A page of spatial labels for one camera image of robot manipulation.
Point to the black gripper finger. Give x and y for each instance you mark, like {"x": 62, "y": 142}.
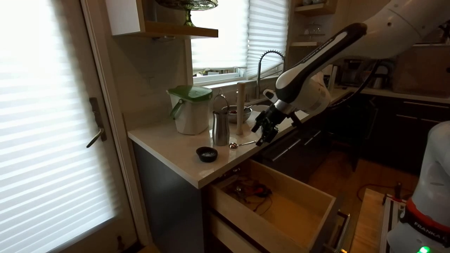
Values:
{"x": 267, "y": 135}
{"x": 260, "y": 124}

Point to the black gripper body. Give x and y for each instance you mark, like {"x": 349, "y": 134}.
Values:
{"x": 277, "y": 113}

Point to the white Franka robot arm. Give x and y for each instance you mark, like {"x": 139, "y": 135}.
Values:
{"x": 318, "y": 51}

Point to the wooden drawer with grey front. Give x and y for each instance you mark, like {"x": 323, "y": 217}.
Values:
{"x": 299, "y": 220}

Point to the closed wooden drawer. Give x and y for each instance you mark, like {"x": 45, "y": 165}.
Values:
{"x": 225, "y": 234}

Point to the wooden paper towel pole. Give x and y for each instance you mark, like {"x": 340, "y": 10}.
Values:
{"x": 239, "y": 107}

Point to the metal bowl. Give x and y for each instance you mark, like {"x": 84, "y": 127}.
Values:
{"x": 232, "y": 114}

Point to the arched chrome faucet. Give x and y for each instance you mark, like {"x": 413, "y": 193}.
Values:
{"x": 257, "y": 79}

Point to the silver metal pitcher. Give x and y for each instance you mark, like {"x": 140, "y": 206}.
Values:
{"x": 221, "y": 128}

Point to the small black round dish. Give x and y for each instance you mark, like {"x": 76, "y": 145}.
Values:
{"x": 207, "y": 155}

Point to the white bin with green lid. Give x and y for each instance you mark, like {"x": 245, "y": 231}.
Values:
{"x": 191, "y": 117}

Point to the white window blind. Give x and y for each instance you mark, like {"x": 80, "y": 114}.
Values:
{"x": 267, "y": 33}

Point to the wooden corner shelf unit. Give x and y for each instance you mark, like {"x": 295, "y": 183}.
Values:
{"x": 309, "y": 8}

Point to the dark countertop appliance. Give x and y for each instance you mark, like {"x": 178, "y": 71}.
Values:
{"x": 381, "y": 75}

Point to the dark kitchen cabinets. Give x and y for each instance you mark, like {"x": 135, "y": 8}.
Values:
{"x": 394, "y": 135}

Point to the grey base cabinet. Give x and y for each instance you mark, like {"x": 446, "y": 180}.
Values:
{"x": 169, "y": 206}

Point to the glass cake stand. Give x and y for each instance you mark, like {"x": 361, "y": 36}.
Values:
{"x": 188, "y": 15}

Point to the wooden platform board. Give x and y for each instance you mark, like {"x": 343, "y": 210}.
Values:
{"x": 370, "y": 225}

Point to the white door blind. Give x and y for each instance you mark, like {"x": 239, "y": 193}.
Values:
{"x": 46, "y": 141}

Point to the wooden wall shelf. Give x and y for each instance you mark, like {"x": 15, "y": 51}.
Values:
{"x": 183, "y": 31}

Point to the metal robot stand frame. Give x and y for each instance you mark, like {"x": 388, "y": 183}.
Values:
{"x": 389, "y": 220}

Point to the white wall cabinet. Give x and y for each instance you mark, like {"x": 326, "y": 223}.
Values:
{"x": 122, "y": 16}

